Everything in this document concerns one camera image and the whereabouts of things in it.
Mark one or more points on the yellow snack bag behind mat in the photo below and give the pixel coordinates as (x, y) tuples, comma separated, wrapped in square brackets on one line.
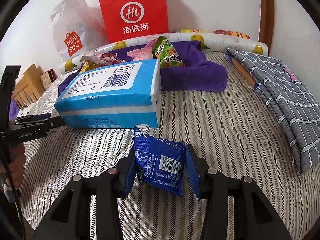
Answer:
[(191, 31)]

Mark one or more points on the yellow snack packet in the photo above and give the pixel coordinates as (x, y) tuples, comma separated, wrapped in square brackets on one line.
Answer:
[(88, 65)]

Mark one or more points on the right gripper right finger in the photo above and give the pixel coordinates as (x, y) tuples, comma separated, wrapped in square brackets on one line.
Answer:
[(196, 170)]

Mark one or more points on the green snack packet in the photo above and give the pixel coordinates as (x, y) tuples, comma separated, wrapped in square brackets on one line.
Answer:
[(166, 53)]

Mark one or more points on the blue tissue pack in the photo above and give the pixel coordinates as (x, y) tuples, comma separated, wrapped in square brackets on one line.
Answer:
[(119, 96)]

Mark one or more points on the purple towel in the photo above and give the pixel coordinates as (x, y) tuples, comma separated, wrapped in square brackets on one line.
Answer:
[(197, 74)]

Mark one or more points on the brown wooden door frame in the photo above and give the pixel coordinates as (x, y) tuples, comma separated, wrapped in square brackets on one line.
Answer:
[(266, 22)]

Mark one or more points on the fruit print rolled mat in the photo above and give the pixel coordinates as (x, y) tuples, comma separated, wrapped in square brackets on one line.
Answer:
[(211, 42)]

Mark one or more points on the person's left hand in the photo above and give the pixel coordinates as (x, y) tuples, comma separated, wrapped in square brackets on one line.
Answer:
[(18, 160)]

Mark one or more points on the blue snack packet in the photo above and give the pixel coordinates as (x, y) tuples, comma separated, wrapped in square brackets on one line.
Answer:
[(159, 161)]

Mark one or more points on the grey checked folded cloth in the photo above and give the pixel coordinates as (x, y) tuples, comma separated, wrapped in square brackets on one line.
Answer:
[(289, 101)]

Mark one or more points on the pink striped snack packet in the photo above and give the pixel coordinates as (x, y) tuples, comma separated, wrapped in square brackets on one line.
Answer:
[(141, 54)]

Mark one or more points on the orange snack bag behind mat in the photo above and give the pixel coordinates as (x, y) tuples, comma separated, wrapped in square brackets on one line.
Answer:
[(231, 33)]

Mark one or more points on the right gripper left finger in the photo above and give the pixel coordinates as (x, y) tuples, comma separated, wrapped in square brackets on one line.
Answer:
[(127, 174)]

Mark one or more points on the red Haidilao paper bag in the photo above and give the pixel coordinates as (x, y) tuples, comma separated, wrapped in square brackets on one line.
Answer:
[(126, 19)]

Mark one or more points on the cardboard boxes by wall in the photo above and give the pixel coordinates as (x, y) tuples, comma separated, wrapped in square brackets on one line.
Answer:
[(32, 85)]

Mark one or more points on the colourful fruit snack packet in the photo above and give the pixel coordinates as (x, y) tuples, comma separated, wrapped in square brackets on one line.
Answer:
[(105, 59)]

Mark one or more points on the white Miniso plastic bag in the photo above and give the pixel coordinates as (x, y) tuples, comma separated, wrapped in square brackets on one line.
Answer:
[(77, 28)]

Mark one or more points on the striped quilted mattress cover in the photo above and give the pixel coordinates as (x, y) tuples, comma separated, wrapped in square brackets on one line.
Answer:
[(233, 130)]

